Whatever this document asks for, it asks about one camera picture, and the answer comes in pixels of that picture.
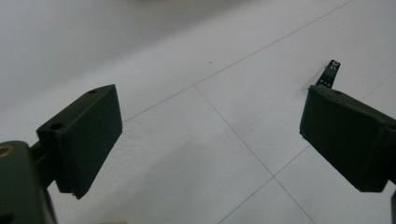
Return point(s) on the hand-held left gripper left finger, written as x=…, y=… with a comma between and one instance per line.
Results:
x=84, y=137

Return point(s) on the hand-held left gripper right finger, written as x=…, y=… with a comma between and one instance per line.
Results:
x=348, y=137

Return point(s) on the small black strip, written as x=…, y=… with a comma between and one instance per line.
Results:
x=329, y=74

